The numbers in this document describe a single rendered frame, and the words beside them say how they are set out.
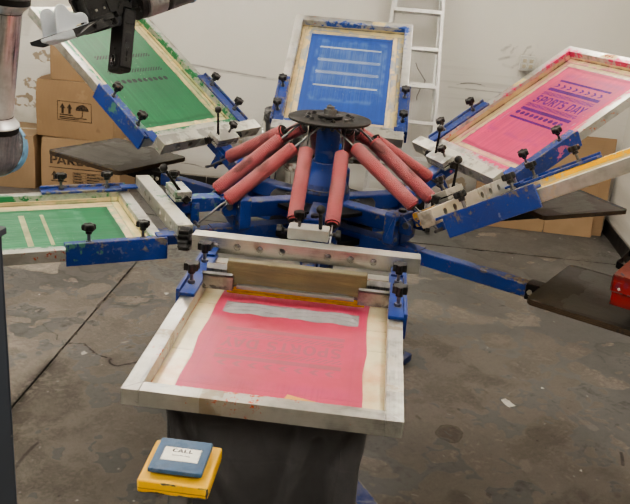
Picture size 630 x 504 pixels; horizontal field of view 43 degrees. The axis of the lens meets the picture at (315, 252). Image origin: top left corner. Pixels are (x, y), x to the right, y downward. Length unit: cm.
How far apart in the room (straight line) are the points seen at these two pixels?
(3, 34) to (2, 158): 28
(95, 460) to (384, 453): 112
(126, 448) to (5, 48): 183
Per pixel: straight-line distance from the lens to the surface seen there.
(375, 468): 326
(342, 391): 181
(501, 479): 334
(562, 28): 628
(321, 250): 239
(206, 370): 186
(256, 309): 215
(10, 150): 199
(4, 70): 193
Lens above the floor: 186
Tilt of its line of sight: 20 degrees down
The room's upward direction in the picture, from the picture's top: 5 degrees clockwise
